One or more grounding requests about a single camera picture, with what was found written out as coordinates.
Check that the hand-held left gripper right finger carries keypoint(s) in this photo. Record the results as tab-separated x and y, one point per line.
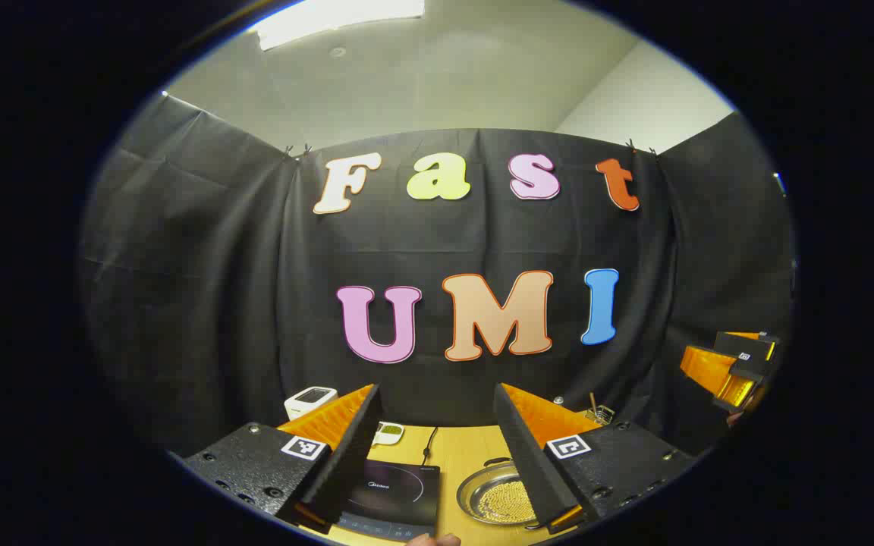
524	455

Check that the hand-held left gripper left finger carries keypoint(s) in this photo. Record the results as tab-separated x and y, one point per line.
350	455

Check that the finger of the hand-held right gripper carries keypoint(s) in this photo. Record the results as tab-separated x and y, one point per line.
710	370
756	345

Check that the pile of yellow soybeans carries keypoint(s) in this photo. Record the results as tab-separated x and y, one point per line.
509	502

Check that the black induction cooktop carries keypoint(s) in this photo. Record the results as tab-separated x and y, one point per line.
399	493

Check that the white divided dish with beans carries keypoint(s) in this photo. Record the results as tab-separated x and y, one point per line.
389	432

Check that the white toaster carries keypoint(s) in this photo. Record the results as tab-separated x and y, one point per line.
309	402

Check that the ceiling light panel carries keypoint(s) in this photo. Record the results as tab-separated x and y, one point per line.
331	19

